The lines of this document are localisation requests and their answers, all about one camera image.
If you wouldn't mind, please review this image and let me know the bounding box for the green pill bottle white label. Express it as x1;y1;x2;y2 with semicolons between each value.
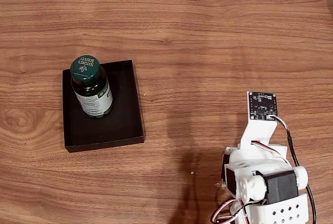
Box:
69;55;114;119

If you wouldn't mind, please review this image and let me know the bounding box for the black shallow cardboard box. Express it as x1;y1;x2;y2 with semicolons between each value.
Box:
61;59;145;154

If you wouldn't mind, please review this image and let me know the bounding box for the red white black servo cable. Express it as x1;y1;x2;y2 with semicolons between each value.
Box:
210;198;246;223
250;140;278;155

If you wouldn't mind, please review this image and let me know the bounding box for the black camera cable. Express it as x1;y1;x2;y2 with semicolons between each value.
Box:
270;114;317;224

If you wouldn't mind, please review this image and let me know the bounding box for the black camera board white mount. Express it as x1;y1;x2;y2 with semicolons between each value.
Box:
238;91;279;154

